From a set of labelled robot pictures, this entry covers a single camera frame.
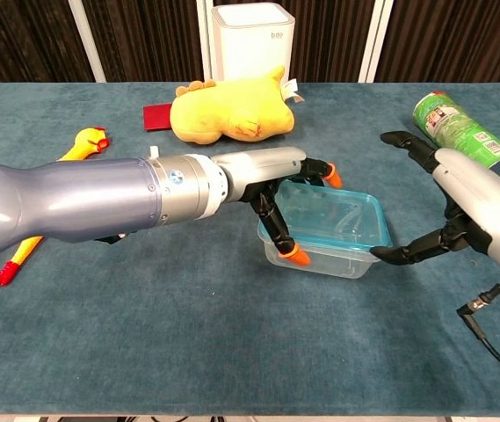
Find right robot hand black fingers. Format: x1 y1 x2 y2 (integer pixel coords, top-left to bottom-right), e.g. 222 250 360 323
370 130 500 266

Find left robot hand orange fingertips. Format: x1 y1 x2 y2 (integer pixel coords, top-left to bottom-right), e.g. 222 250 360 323
210 146 344 267

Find blue clear plastic container lid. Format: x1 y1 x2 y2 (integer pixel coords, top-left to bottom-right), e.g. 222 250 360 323
257 178 394 254

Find yellow plush toy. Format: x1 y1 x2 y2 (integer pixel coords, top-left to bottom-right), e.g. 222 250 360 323
170 64 306 146

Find green chips can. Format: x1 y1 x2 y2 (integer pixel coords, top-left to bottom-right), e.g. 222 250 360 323
411 91 500 185

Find yellow rubber chicken toy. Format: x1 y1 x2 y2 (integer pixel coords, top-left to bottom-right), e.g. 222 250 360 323
0 126 112 287

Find teal table cloth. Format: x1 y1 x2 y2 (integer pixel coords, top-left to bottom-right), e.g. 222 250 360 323
0 81 500 417

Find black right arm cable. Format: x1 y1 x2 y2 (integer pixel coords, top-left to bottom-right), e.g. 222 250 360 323
456 283 500 382

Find white partition post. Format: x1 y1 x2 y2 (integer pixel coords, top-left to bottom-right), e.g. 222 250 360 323
68 0 108 84
196 0 215 83
358 0 395 84

